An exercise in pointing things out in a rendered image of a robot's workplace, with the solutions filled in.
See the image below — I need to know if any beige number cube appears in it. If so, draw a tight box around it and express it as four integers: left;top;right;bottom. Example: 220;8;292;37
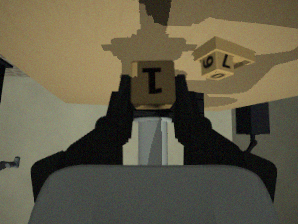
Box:
131;60;176;109
201;51;234;80

